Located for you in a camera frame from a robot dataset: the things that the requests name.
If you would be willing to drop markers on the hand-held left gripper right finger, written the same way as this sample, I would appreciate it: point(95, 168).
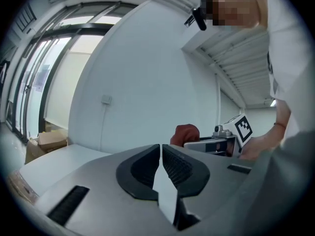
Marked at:
point(216, 188)

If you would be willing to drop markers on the dark wrist band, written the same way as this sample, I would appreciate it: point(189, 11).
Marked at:
point(280, 125)

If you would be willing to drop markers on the grey wall junction box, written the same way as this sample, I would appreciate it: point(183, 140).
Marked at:
point(106, 99)

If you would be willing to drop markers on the person's right forearm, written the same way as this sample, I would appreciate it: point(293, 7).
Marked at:
point(283, 112)

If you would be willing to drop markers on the brown cardboard box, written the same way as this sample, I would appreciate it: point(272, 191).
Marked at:
point(51, 140)
point(33, 151)

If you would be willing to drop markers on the person's right hand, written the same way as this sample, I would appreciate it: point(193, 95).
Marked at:
point(258, 146)

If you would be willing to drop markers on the person in white shirt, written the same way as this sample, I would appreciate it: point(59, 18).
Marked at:
point(288, 45)

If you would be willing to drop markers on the red round object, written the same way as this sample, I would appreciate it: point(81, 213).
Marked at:
point(184, 134)

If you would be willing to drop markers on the person's head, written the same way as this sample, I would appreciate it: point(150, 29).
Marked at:
point(246, 8)

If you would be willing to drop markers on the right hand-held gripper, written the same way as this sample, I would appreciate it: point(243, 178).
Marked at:
point(242, 129)

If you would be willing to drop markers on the black head camera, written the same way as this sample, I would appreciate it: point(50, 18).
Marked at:
point(199, 21)

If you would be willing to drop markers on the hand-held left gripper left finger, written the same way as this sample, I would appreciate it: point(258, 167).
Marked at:
point(103, 193)

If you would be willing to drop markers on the black framed glass wall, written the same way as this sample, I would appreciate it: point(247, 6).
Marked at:
point(61, 70)

